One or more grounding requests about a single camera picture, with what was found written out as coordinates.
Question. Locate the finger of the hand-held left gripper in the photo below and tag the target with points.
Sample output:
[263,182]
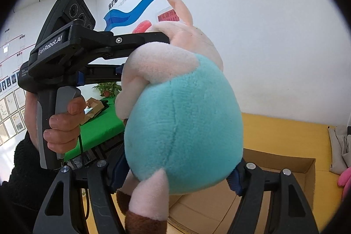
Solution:
[137,38]
[104,73]

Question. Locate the pink plush toy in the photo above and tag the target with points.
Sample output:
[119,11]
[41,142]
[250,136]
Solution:
[345,176]

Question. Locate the grey cloth bag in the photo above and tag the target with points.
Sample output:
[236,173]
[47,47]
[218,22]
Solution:
[338,146]

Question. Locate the cardboard box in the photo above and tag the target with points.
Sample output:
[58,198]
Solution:
[288,165]

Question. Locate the red wall notice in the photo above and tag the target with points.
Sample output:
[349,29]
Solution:
[168,16]

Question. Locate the wall chart with photos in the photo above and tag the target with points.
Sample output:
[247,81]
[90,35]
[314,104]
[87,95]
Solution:
[11,58]

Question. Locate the green table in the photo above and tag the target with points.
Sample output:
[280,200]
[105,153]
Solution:
[101,124]

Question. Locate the person's left forearm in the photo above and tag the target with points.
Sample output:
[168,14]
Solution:
[24,182]

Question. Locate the small open cardboard carton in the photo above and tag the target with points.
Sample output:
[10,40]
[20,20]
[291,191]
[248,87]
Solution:
[94,109]

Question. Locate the row of framed wall certificates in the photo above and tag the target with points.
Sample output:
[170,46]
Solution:
[12,110]

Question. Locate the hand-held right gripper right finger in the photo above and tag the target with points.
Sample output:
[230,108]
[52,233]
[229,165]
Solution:
[236,179]

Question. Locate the person's left hand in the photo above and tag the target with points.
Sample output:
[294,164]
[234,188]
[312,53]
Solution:
[64,129]

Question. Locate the potted green plant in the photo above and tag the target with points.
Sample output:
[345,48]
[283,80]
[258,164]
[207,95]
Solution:
[108,88]

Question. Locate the pig plush toy teal shirt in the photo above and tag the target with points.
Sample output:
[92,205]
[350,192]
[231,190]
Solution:
[178,113]

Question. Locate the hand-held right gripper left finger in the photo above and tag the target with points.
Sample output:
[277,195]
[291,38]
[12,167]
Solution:
[118,176]

